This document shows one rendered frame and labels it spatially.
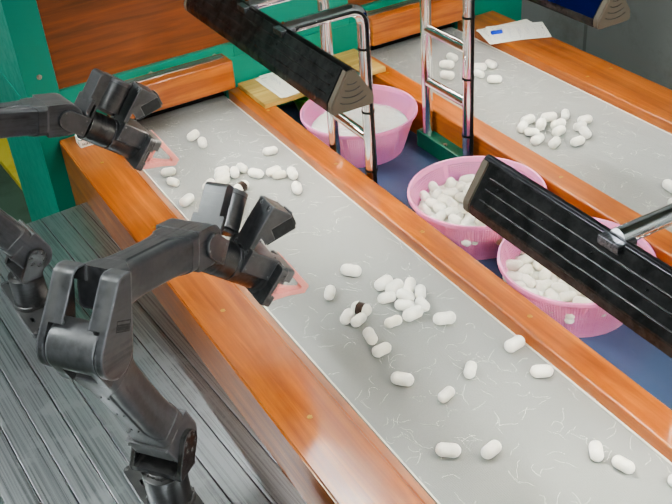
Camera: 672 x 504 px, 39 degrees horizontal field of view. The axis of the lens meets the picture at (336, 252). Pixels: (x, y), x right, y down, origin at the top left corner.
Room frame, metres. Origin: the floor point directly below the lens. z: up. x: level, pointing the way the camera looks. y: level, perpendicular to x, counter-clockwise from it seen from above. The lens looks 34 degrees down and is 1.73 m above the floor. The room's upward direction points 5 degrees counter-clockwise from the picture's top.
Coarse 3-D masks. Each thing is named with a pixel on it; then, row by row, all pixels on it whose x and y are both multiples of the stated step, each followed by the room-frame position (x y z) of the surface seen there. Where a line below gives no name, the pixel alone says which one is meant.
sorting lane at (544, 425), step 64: (192, 128) 2.00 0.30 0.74; (256, 128) 1.98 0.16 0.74; (192, 192) 1.71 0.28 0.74; (256, 192) 1.69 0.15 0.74; (320, 192) 1.67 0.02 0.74; (320, 256) 1.44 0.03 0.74; (384, 256) 1.42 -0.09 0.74; (320, 320) 1.25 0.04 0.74; (384, 320) 1.24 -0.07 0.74; (384, 384) 1.08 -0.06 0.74; (448, 384) 1.07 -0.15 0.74; (512, 384) 1.06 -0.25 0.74; (576, 384) 1.05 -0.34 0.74; (512, 448) 0.93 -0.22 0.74; (576, 448) 0.92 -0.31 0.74; (640, 448) 0.91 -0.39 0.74
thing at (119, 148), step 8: (112, 144) 1.56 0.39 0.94; (120, 144) 1.57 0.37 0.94; (144, 144) 1.58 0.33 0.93; (152, 144) 1.57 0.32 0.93; (120, 152) 1.57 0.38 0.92; (128, 152) 1.58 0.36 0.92; (136, 152) 1.58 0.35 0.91; (144, 152) 1.56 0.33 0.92; (128, 160) 1.59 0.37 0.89; (136, 160) 1.57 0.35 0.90; (136, 168) 1.55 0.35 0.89
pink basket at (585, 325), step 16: (608, 224) 1.42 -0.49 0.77; (640, 240) 1.36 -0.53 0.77; (512, 256) 1.40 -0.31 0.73; (544, 304) 1.23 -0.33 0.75; (560, 304) 1.21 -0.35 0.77; (576, 304) 1.20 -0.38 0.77; (592, 304) 1.19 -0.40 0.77; (560, 320) 1.23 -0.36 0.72; (576, 320) 1.21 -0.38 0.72; (592, 320) 1.21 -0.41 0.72; (608, 320) 1.22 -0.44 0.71; (576, 336) 1.23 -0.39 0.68; (592, 336) 1.23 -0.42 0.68
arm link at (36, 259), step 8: (40, 248) 1.45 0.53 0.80; (32, 256) 1.44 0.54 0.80; (40, 256) 1.44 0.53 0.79; (8, 264) 1.48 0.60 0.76; (16, 264) 1.48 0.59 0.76; (32, 264) 1.44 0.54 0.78; (40, 264) 1.44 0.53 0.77; (16, 272) 1.45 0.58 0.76; (24, 272) 1.42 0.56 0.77; (32, 272) 1.43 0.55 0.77; (40, 272) 1.44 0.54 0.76; (24, 280) 1.42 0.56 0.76; (32, 280) 1.43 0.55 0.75
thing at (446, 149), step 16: (464, 0) 1.79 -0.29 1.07; (464, 16) 1.79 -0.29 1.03; (432, 32) 1.90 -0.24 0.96; (464, 32) 1.79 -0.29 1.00; (464, 48) 1.79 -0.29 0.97; (464, 64) 1.79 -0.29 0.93; (432, 80) 1.91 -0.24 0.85; (464, 80) 1.79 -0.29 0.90; (432, 96) 1.93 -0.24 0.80; (448, 96) 1.84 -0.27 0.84; (464, 96) 1.79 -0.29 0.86; (432, 112) 1.93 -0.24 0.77; (464, 112) 1.79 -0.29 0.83; (432, 128) 1.93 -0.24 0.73; (464, 128) 1.79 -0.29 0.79; (432, 144) 1.89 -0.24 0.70; (448, 144) 1.87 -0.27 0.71; (464, 144) 1.79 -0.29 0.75
